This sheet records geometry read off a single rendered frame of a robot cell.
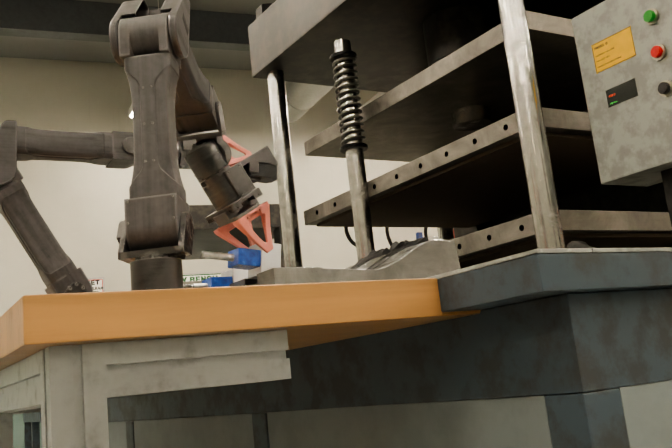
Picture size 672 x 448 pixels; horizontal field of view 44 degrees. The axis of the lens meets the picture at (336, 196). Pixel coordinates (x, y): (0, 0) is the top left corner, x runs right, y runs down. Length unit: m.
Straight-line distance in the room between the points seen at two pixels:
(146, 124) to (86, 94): 8.12
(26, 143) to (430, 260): 0.78
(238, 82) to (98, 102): 1.59
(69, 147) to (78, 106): 7.48
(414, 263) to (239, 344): 0.73
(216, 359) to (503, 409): 0.30
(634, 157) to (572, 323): 1.12
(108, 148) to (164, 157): 0.61
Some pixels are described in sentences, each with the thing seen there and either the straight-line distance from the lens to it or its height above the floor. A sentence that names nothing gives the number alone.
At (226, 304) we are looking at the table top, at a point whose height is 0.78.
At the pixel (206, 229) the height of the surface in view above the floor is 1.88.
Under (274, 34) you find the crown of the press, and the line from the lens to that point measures 2.92.
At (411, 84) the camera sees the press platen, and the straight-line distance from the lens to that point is 2.44.
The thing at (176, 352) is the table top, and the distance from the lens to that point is 0.75.
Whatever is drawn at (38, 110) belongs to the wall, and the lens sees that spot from 9.09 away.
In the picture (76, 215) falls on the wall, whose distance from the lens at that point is 8.81.
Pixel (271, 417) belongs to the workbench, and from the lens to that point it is 1.30.
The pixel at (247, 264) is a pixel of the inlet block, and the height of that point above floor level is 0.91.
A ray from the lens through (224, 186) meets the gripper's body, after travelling 1.36.
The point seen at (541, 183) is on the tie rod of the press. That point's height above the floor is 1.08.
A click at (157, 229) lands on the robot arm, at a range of 1.05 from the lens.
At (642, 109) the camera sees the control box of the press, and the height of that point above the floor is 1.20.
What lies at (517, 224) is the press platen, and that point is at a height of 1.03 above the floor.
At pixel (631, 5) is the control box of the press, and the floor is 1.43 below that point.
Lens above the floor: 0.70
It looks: 13 degrees up
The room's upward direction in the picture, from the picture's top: 6 degrees counter-clockwise
